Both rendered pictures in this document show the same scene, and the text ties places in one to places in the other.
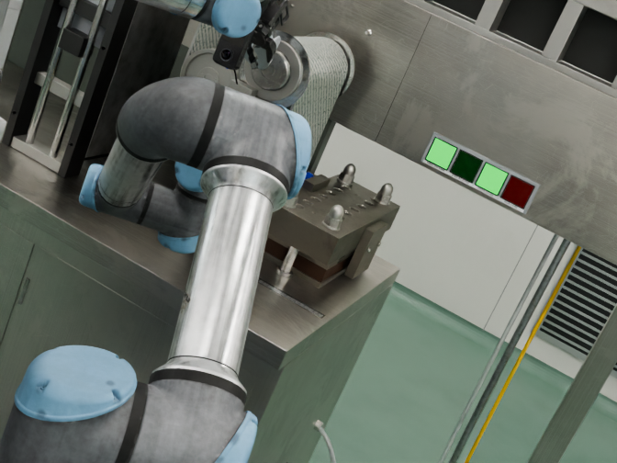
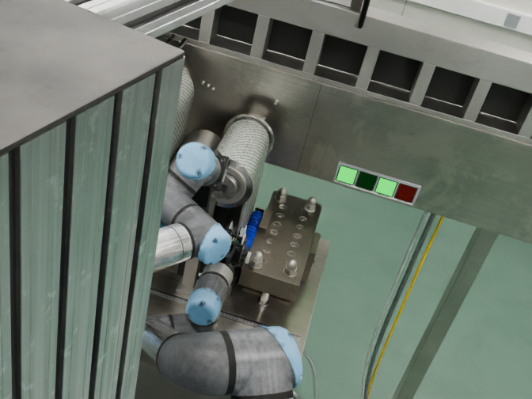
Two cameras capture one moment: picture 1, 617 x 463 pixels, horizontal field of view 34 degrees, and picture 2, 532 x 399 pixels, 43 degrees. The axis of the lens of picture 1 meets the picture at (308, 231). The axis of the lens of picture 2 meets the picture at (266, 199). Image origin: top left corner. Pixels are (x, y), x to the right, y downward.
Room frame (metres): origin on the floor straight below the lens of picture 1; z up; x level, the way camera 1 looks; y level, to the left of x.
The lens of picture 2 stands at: (0.44, 0.34, 2.23)
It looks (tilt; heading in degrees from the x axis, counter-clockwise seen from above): 35 degrees down; 349
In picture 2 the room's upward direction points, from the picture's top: 14 degrees clockwise
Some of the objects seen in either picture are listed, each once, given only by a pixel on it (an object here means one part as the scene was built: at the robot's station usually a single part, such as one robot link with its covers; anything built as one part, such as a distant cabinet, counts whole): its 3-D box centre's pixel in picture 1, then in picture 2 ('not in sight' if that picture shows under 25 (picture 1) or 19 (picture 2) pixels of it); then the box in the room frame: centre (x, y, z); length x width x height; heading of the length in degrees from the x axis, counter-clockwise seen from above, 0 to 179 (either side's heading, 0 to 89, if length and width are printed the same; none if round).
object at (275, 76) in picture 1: (271, 70); (223, 185); (1.85, 0.19, 1.25); 0.07 x 0.02 x 0.07; 74
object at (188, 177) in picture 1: (207, 167); (207, 299); (1.59, 0.20, 1.11); 0.11 x 0.08 x 0.09; 164
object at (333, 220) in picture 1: (335, 216); (291, 266); (1.81, -0.03, 1.05); 0.04 x 0.04 x 0.04
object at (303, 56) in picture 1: (274, 70); (224, 183); (1.87, 0.18, 1.25); 0.15 x 0.01 x 0.15; 74
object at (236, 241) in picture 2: not in sight; (226, 255); (1.74, 0.15, 1.12); 0.12 x 0.08 x 0.09; 164
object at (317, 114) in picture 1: (298, 141); (248, 206); (1.97, 0.09, 1.11); 0.23 x 0.01 x 0.18; 164
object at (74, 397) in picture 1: (73, 414); not in sight; (0.95, 0.16, 0.98); 0.13 x 0.12 x 0.14; 105
